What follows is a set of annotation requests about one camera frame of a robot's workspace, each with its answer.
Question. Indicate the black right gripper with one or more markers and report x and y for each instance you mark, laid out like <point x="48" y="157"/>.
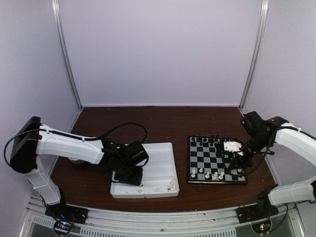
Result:
<point x="238" y="160"/>

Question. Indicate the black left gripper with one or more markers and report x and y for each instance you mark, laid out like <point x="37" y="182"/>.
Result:
<point x="137" y="180"/>

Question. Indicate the white plastic compartment tray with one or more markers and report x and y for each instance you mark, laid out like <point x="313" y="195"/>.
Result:
<point x="161" y="166"/>

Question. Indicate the black white chess board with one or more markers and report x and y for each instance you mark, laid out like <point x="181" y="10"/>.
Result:
<point x="212" y="160"/>

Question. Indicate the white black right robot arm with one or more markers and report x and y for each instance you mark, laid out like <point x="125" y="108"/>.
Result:
<point x="304" y="145"/>

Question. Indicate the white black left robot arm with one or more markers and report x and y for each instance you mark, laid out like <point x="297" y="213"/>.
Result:
<point x="35" y="139"/>

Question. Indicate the row of black chess pieces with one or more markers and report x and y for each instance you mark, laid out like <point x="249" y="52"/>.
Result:
<point x="214" y="141"/>

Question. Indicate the white scalloped bowl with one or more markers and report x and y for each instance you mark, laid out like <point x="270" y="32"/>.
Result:
<point x="77" y="161"/>

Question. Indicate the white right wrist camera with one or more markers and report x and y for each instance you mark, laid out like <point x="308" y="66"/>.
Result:
<point x="233" y="147"/>

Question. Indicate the front aluminium rail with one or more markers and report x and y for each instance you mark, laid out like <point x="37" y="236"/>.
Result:
<point x="211" y="223"/>

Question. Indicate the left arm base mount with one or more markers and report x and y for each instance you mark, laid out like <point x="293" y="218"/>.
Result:
<point x="66" y="217"/>

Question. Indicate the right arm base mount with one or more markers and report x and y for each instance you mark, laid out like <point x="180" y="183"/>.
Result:
<point x="258" y="217"/>

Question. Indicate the right aluminium frame post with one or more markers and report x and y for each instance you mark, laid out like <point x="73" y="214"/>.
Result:
<point x="264" y="11"/>

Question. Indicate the aluminium frame post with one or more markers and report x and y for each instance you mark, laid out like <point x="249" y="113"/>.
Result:
<point x="264" y="11"/>
<point x="65" y="56"/>

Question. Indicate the left aluminium frame post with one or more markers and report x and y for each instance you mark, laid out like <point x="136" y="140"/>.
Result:
<point x="65" y="56"/>

